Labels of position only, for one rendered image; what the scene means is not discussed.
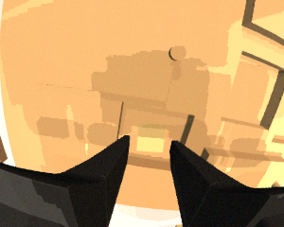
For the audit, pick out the orange puzzle board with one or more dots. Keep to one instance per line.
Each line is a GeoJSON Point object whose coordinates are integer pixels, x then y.
{"type": "Point", "coordinates": [78, 74]}

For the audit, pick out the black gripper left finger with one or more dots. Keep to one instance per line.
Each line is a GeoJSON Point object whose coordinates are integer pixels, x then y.
{"type": "Point", "coordinates": [83, 196]}

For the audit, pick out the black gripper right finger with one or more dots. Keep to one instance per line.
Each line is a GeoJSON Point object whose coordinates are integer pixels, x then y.
{"type": "Point", "coordinates": [209, 198]}

